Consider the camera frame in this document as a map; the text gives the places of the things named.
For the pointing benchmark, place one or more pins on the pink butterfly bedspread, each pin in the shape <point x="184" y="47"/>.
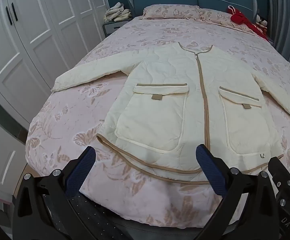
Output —
<point x="72" y="120"/>

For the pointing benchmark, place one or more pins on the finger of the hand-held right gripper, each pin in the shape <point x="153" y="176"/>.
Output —
<point x="285" y="172"/>

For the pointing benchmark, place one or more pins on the pile of beige clothes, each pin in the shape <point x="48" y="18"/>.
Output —
<point x="117" y="12"/>

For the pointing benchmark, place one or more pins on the pink butterfly pillow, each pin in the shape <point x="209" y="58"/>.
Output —
<point x="170" y="12"/>
<point x="217" y="17"/>

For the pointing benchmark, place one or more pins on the cream quilted jacket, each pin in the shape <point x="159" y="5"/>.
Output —
<point x="160" y="105"/>

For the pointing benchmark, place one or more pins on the red garment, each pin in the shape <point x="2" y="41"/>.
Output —
<point x="242" y="18"/>

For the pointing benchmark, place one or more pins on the pair of dolls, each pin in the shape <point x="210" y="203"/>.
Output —
<point x="261" y="22"/>

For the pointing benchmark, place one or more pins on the white panelled wardrobe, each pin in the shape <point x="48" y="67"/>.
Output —
<point x="47" y="30"/>

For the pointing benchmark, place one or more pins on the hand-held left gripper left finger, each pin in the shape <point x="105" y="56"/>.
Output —
<point x="83" y="165"/>

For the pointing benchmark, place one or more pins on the grey bedside table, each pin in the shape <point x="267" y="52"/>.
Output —
<point x="114" y="27"/>

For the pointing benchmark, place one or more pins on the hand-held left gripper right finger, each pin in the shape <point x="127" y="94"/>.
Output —
<point x="210" y="170"/>

